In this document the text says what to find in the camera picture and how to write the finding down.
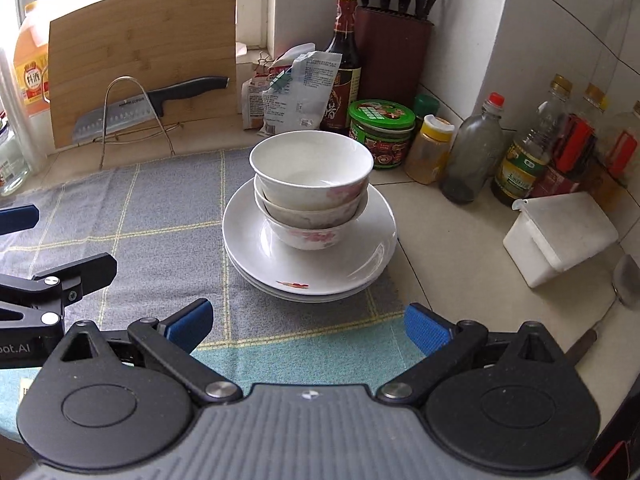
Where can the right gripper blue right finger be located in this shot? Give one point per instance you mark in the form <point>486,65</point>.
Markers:
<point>426,329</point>

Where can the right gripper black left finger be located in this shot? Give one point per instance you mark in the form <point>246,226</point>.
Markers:
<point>188,327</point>

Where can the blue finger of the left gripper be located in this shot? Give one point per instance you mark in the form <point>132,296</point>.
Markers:
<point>82,277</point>
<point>16,219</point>

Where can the white plate with brown stain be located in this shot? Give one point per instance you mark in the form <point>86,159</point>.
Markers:
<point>310,277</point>

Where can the large white floral plate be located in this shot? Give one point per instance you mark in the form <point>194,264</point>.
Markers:
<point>245,224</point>

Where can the white floral bowl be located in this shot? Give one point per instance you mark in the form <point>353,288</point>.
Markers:
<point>311,169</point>
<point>309,240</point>

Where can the grey checked table mat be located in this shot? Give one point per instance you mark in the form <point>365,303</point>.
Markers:
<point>161,221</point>

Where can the white plastic seasoning box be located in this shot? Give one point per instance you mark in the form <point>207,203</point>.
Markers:
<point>552,234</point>

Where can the orange cooking wine jug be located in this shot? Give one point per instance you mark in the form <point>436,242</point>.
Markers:
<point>31,59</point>

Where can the yellow lid spice jar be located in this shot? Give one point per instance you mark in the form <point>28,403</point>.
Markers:
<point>429,151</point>

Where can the red cap glass bottle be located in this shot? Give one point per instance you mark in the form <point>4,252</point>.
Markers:
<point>478,146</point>

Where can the gold cap oil bottle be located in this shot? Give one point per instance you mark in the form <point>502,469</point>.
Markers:
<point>530,150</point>

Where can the bamboo cutting board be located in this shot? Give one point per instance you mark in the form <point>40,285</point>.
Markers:
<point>117,48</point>

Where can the green lid sauce jar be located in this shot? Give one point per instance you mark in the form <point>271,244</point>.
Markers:
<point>384,128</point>

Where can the small green lid bottle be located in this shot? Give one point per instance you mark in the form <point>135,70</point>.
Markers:
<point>424,105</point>

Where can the red label sauce bottle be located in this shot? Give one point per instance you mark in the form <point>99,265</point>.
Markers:
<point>572,151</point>

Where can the red white food packet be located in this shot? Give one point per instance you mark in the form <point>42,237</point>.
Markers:
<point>264,70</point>

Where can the white printed food bag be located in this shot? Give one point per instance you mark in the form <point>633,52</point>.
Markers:
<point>297,98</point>

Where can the dark soy sauce bottle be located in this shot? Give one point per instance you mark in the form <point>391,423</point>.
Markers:
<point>346,82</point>

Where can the red label bottle far right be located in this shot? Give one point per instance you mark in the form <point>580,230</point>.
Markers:
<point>619,151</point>

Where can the dark red knife block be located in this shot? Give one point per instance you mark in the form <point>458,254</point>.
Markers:
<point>392,47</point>

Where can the santoku knife black handle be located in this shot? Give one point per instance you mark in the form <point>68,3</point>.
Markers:
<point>138,109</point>

